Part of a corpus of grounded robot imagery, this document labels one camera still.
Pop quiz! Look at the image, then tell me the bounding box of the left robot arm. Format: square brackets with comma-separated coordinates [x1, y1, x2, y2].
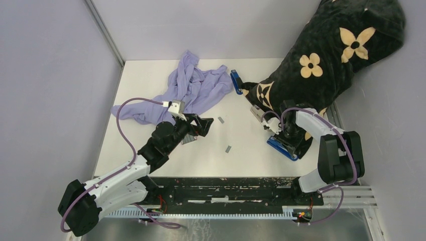
[58, 113, 214, 236]

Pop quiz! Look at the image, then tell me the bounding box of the blue stapler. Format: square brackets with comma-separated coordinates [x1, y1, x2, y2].
[230, 70, 243, 95]
[267, 136, 298, 161]

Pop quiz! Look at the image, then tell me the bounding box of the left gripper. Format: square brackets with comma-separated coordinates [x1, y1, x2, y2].
[165, 112, 213, 153]

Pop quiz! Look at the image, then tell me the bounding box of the beige and black stapler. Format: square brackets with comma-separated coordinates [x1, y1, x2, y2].
[250, 105, 271, 130]

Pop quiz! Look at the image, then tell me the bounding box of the lavender crumpled cloth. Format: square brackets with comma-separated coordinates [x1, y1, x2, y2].
[111, 51, 234, 125]

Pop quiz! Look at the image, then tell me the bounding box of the slotted cable duct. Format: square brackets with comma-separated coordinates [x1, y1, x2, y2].
[106, 207, 296, 220]

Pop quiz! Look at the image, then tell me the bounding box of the black floral blanket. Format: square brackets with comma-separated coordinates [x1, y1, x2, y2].
[241, 0, 407, 159]

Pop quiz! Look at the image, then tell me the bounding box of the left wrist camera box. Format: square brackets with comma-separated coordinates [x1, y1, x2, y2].
[168, 100, 187, 121]

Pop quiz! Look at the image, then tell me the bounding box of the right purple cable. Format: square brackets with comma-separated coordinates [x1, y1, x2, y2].
[260, 107, 358, 225]

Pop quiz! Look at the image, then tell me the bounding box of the aluminium rail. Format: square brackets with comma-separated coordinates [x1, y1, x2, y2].
[317, 186, 378, 209]

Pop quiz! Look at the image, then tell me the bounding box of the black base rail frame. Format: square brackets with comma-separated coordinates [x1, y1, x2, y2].
[139, 177, 324, 214]

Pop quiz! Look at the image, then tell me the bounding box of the open box of staples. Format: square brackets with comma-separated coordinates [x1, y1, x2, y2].
[181, 134, 197, 145]

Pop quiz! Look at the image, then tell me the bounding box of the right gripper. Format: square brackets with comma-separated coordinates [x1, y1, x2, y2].
[273, 123, 303, 155]

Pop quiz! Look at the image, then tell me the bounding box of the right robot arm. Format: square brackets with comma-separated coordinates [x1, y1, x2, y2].
[277, 100, 365, 205]

